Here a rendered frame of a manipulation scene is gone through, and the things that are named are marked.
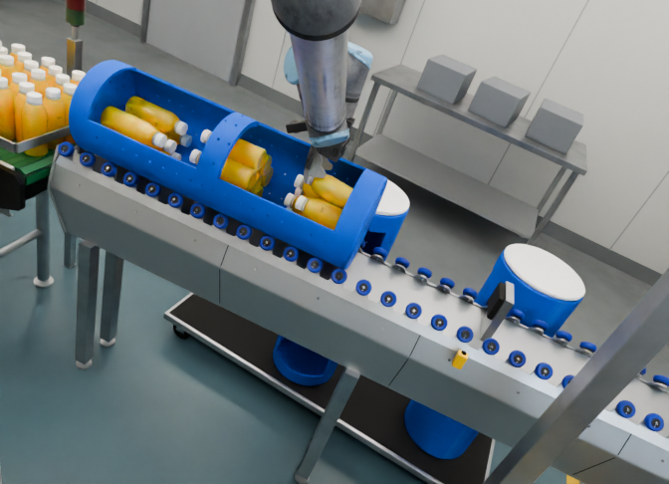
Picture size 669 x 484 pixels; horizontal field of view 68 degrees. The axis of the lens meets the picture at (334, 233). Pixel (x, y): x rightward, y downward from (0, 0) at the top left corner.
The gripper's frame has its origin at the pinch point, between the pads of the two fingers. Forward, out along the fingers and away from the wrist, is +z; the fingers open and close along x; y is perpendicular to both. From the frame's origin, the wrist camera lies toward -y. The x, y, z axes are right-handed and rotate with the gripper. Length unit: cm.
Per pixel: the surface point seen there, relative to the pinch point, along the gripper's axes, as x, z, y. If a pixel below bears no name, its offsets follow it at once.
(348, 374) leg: -9, 53, 34
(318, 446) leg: -9, 92, 36
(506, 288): 1, 7, 63
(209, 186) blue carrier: -13.7, 8.1, -21.5
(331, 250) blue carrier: -13.3, 10.6, 15.3
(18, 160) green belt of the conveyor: -16, 26, -81
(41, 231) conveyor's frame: 19, 85, -107
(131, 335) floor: 16, 116, -57
